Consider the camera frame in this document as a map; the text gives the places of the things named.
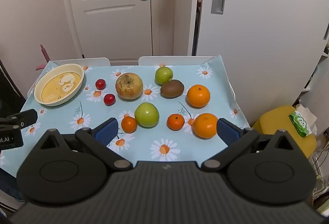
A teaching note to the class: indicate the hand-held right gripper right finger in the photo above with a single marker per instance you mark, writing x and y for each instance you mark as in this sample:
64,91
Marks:
226,131

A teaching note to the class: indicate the light blue daisy tablecloth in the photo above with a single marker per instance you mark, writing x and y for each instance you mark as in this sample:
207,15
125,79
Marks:
144,147

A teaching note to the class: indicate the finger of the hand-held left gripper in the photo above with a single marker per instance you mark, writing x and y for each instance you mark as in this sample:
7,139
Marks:
24,117

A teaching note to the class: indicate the big green apple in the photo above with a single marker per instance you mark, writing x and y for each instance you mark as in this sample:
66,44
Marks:
146,114

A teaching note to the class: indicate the small tangerine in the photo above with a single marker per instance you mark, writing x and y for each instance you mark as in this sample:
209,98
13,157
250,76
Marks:
175,122
128,124

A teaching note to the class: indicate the white panel door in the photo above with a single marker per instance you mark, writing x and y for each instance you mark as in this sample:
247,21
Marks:
110,21

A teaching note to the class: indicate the pink kids scooter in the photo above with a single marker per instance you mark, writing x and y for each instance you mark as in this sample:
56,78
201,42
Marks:
45,55

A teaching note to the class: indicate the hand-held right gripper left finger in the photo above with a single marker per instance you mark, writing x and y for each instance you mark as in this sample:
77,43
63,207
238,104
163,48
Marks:
108,130

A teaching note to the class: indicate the white chair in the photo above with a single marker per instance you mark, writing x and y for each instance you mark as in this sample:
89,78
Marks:
82,61
174,60

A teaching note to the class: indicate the green tissue pack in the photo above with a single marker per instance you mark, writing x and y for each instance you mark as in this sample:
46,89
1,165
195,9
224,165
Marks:
300,123

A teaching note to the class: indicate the brown kiwi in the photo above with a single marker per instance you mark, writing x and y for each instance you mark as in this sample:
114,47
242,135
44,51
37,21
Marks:
172,88

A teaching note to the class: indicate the dark blue cloth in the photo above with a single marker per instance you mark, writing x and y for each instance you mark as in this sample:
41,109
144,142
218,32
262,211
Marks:
10,184

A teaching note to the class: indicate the large orange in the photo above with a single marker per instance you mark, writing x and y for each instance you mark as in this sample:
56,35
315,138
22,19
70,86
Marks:
205,125
198,95

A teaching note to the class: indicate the yellow stool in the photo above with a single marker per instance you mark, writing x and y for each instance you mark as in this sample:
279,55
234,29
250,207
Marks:
275,123

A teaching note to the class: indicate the small green apple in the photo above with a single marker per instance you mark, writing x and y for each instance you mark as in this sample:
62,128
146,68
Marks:
163,75

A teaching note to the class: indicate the white sliding door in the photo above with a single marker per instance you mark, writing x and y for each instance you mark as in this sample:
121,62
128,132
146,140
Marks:
257,34

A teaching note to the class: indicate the white shelf unit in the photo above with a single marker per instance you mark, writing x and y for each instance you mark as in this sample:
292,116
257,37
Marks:
314,95

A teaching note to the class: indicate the cream oval dish yellow print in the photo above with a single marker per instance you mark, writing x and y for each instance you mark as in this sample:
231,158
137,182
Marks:
61,85

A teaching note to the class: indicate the red cherry tomato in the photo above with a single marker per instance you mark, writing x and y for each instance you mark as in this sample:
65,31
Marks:
109,99
100,84

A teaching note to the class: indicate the large yellow apple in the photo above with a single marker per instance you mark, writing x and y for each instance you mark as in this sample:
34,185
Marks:
129,86

